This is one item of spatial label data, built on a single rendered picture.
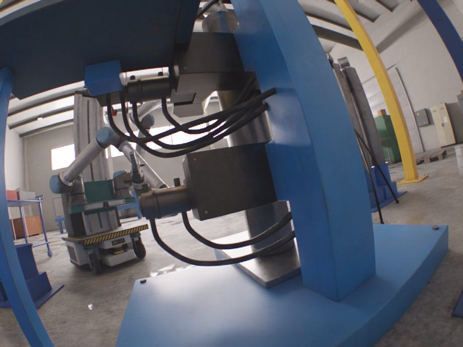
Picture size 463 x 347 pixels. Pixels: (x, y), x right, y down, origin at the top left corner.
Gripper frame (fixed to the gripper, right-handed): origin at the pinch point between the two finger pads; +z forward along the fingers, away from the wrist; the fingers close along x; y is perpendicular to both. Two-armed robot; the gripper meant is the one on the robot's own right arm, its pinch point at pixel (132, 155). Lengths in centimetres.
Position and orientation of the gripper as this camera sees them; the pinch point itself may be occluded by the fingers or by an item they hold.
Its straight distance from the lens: 117.5
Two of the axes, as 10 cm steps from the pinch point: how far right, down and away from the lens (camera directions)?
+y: 9.3, -1.8, 3.3
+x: 3.6, 6.6, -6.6
